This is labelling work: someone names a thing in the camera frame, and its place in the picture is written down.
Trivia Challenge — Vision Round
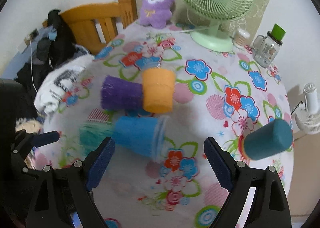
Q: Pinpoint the turquoise clear cup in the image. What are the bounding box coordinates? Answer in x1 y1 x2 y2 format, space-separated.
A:
79 121 113 156

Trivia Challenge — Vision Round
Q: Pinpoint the dark teal cup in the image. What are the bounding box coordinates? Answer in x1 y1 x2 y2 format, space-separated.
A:
242 119 293 160

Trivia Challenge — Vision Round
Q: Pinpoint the purple cup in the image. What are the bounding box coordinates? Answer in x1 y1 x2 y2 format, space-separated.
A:
100 75 143 111

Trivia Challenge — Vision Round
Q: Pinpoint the blue cup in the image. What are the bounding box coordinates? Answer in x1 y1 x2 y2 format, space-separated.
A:
112 115 169 162

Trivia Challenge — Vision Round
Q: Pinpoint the orange cup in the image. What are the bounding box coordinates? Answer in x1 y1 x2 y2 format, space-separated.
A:
142 68 176 114

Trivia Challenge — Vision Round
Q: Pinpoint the green plastic cup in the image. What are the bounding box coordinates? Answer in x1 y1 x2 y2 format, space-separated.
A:
271 23 286 41

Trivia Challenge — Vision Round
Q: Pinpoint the cream jacket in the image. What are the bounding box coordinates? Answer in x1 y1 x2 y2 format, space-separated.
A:
15 118 43 133

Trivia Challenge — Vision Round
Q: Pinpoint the white printed t-shirt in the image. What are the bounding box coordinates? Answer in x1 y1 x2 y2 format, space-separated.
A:
34 54 94 115

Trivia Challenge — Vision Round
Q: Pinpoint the white floor fan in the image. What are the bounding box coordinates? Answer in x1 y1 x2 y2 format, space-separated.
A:
291 82 320 135

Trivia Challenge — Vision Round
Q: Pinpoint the black clothing pile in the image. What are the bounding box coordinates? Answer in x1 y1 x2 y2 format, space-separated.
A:
15 9 75 119

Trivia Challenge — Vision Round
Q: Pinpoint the wooden chair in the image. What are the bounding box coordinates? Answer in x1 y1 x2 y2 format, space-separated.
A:
42 0 139 56

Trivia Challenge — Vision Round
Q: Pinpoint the floral tablecloth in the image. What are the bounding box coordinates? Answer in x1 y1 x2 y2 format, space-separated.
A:
32 23 291 227

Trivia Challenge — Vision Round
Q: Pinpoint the glass jar mug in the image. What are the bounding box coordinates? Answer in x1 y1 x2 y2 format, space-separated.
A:
252 31 283 68

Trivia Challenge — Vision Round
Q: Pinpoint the cotton swab container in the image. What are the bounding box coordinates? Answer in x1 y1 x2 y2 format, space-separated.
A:
233 28 251 48

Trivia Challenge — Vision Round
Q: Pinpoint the purple plush bunny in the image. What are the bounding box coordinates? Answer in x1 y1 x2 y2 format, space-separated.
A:
139 0 175 29

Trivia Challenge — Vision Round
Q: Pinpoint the white charging cable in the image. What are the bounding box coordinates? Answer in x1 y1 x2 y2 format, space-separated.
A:
27 35 38 94

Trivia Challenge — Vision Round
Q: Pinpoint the beige cartoon wall mat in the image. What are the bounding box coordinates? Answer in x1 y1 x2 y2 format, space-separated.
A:
126 0 271 37

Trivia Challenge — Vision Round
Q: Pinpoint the white fan power cable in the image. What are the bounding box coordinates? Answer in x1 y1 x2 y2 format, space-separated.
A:
147 26 213 38

